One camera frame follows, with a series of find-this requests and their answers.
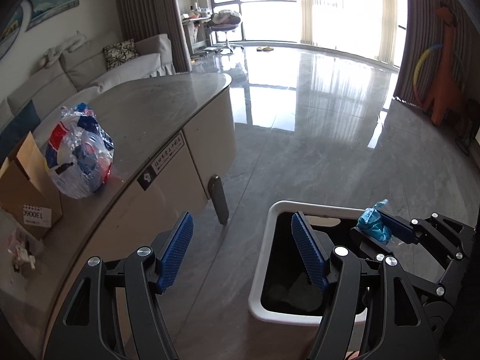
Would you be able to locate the blue plastic bag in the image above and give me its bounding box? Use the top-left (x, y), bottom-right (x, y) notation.
top-left (356, 199), bottom-right (391, 245)

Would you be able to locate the white trash bin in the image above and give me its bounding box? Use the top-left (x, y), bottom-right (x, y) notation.
top-left (248, 200), bottom-right (363, 327)

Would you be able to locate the small white torn wrapper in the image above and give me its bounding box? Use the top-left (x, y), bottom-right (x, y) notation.
top-left (7, 228), bottom-right (37, 273)

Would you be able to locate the orange giraffe toy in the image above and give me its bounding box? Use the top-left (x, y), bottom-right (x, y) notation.
top-left (422, 5), bottom-right (465, 127)

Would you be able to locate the brown cardboard box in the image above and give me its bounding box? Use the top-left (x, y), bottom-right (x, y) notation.
top-left (0, 133), bottom-right (63, 240)

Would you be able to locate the hula hoop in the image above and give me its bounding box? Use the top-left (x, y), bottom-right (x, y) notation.
top-left (412, 43), bottom-right (445, 107)

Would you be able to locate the colourful plastic bag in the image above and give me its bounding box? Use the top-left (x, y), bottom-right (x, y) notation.
top-left (45, 102), bottom-right (115, 199)

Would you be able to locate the teal cushion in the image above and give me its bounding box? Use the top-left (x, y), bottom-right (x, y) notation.
top-left (0, 100), bottom-right (41, 163)

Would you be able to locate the table cabinet base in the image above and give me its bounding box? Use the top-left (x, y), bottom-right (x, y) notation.
top-left (32, 73), bottom-right (237, 345)

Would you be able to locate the right grey curtain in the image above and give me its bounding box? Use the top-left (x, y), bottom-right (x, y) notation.
top-left (394, 0), bottom-right (473, 107)

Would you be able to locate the grey curtain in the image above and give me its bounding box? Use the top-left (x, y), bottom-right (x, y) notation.
top-left (394, 0), bottom-right (473, 107)
top-left (115, 0), bottom-right (191, 72)

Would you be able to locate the grey fabric sofa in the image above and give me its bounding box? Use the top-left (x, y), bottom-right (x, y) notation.
top-left (1, 32), bottom-right (175, 145)

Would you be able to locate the office chair with clothes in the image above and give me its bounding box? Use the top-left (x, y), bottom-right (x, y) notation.
top-left (206, 10), bottom-right (244, 54)

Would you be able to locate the desk by window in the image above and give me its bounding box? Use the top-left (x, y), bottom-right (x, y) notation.
top-left (181, 0), bottom-right (212, 58)

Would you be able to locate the plush toy on sofa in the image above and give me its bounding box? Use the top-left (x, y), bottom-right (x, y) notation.
top-left (38, 31), bottom-right (87, 68)

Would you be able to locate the floral cushion right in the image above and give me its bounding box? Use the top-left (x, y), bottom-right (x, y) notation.
top-left (103, 39), bottom-right (139, 71)

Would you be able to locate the middle wall picture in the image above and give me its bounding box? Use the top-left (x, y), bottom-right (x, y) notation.
top-left (0, 7), bottom-right (24, 59)

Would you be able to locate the wall picture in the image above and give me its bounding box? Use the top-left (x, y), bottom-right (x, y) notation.
top-left (27, 0), bottom-right (80, 30)
top-left (0, 7), bottom-right (24, 59)

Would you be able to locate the right wall picture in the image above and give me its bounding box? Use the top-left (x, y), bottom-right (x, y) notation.
top-left (27, 0), bottom-right (80, 30)

